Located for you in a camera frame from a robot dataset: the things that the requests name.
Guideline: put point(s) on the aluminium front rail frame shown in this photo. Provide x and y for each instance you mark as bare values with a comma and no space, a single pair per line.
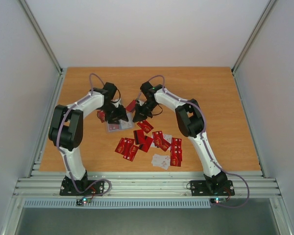
147,184

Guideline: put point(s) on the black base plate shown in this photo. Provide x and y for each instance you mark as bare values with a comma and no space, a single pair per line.
98,187
199,188

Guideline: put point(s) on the red card below far left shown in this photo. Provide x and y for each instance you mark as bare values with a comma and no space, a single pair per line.
101,115

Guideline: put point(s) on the red VIP card centre right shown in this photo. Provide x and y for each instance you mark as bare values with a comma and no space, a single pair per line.
159,141

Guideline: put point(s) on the dark red card top centre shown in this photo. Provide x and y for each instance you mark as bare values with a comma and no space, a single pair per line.
131,106

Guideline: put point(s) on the red VIP card top pile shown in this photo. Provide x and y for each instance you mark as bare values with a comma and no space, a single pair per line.
145,126

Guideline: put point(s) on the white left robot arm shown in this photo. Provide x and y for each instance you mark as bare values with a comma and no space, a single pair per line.
66,130

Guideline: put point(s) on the red VIP card under pile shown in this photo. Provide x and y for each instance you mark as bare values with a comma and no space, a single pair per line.
131,153

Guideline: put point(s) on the red VIP card left pile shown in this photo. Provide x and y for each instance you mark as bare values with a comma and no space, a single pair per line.
124,145

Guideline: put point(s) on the white card pile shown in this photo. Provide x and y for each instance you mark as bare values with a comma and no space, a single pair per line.
124,125

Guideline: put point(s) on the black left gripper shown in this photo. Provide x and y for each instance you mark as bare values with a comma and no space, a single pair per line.
121,115

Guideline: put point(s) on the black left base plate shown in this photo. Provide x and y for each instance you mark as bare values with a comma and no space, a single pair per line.
98,187

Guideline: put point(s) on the white card front right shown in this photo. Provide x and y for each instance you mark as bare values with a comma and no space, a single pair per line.
161,161

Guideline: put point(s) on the dark red magstripe card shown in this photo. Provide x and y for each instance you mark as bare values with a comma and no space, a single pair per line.
144,142
113,127

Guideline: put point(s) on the red card stack right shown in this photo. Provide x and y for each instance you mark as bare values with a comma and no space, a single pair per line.
176,152

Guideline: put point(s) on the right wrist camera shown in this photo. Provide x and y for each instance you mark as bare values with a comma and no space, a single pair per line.
140,102

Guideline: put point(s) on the dark red magstripe card front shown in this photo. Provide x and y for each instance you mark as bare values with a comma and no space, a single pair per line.
113,127

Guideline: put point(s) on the grey slotted cable duct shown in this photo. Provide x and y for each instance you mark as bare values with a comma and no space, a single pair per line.
186,203

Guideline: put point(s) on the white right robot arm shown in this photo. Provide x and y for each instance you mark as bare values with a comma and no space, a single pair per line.
191,123

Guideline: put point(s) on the pink leather card holder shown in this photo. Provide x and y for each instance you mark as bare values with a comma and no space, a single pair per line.
114,131

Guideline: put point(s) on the dark red magstripe card centre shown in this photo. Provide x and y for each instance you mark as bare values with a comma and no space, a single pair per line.
144,142

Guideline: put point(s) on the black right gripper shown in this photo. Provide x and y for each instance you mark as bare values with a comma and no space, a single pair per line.
142,111

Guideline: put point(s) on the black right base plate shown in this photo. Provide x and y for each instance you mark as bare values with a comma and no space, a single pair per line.
199,188

